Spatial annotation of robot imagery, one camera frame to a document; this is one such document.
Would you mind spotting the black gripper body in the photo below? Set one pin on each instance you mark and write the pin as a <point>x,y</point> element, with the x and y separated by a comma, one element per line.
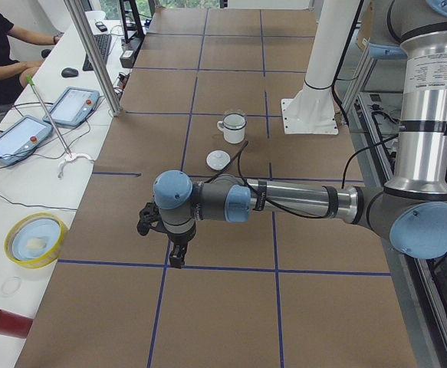
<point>179,241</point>

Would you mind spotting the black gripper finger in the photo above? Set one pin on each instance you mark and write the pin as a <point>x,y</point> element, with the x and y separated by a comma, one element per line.
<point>175,257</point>

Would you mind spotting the clear glass funnel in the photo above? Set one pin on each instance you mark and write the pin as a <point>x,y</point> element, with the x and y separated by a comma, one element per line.
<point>234,121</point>

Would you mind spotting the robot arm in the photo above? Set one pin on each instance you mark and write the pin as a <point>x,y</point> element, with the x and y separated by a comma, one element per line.
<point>410,210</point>

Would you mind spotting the white enamel cup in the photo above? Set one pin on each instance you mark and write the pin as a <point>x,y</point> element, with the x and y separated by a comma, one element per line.
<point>231,136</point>

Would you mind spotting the white ceramic lid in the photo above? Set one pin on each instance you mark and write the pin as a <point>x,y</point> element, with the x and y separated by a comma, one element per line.
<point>218,159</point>

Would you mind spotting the reacher grabber stick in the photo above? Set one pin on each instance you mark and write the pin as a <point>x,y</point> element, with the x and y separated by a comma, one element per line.
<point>69,156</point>

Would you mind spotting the far teach pendant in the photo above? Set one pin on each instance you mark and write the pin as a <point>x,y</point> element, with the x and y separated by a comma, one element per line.
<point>73,107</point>

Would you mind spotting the teach pendant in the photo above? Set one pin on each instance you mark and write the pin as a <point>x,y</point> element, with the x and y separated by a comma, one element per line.
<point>73,107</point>
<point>22,138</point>

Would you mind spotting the near teach pendant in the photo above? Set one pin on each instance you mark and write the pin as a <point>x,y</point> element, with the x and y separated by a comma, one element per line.
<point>22,138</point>

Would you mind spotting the red cylinder bottle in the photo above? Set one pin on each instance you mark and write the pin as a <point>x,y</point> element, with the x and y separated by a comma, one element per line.
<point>14,325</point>

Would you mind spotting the black computer mouse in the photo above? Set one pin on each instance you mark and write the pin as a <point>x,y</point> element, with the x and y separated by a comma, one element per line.
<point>69,72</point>

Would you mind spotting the seated person in black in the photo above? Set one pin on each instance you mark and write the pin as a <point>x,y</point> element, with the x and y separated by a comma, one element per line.
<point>13,73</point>

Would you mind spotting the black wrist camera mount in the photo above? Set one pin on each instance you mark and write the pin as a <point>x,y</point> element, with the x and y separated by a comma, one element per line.
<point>150,219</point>

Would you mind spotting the aluminium frame post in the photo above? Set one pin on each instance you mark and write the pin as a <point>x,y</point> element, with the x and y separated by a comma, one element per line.
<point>82,25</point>

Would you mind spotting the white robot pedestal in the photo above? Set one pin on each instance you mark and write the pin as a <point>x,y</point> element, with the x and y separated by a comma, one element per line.
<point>312,111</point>

